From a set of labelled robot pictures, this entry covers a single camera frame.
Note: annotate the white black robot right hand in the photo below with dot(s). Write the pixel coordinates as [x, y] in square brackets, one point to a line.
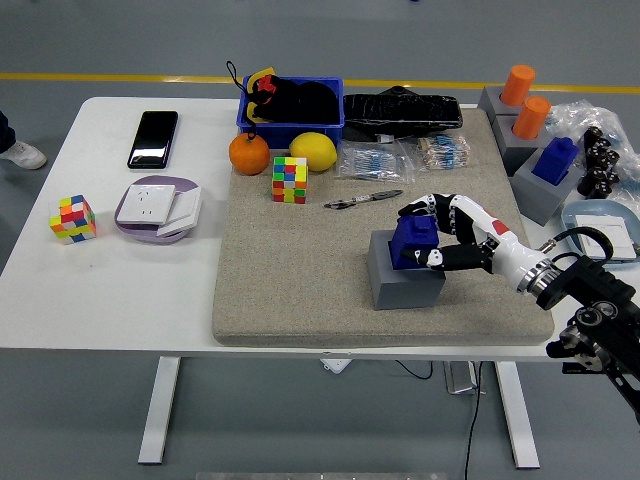
[505, 247]

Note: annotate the blue square seal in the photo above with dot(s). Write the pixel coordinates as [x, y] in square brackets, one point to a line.
[555, 161]
[410, 240]

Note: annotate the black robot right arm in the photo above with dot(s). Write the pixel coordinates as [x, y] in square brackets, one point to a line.
[590, 280]

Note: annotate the grey seal holder block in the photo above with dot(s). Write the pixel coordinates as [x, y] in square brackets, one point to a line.
[405, 290]
[540, 200]
[489, 102]
[512, 150]

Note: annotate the orange cylinder seal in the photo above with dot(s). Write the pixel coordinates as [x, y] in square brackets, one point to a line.
[517, 85]
[531, 117]

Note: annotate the dark brown capacitor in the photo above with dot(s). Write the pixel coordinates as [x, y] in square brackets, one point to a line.
[611, 178]
[601, 190]
[602, 145]
[596, 174]
[593, 135]
[593, 156]
[610, 159]
[586, 187]

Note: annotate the light blue tray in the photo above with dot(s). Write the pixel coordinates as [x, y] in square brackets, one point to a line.
[600, 207]

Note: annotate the small bag of resistors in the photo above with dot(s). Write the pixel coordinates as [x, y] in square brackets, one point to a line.
[444, 152]

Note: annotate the black table control panel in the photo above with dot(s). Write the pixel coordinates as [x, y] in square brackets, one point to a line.
[572, 370]

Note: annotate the black silver pen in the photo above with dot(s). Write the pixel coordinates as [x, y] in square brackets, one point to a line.
[365, 198]

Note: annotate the clear plastic bag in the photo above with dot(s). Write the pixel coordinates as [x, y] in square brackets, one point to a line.
[585, 117]

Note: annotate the large bag of resistors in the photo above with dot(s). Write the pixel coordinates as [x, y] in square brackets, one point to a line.
[375, 162]

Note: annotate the white table leg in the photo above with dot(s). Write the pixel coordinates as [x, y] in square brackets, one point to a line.
[517, 415]
[159, 410]

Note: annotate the white power strip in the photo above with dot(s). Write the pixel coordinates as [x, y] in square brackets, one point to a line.
[336, 365]

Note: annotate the grey-brown mat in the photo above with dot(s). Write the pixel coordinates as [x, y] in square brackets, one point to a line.
[300, 270]

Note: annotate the yellow lemon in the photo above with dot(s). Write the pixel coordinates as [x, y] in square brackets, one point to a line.
[313, 151]

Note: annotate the scrambled magic cube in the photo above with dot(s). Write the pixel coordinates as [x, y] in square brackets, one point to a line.
[72, 220]
[289, 180]

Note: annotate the blue plastic bin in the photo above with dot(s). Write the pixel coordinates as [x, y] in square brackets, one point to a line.
[300, 132]

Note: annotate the orange fruit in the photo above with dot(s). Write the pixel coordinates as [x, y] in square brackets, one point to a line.
[249, 155]

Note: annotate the yellow red toy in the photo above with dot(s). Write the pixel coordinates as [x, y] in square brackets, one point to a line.
[256, 77]

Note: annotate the black smartphone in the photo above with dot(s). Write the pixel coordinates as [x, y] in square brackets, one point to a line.
[153, 139]

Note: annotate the purple tray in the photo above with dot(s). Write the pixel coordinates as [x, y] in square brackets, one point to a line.
[135, 231]

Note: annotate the person's foot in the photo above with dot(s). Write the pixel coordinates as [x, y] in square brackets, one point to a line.
[25, 156]

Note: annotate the person's leg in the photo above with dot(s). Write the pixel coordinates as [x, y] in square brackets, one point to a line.
[5, 132]

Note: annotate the white switch panel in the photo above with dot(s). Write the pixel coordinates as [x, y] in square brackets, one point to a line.
[622, 237]

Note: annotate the white wall switch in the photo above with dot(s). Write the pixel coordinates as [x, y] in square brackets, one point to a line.
[182, 212]

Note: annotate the white wall socket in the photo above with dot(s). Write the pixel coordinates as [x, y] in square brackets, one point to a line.
[146, 204]

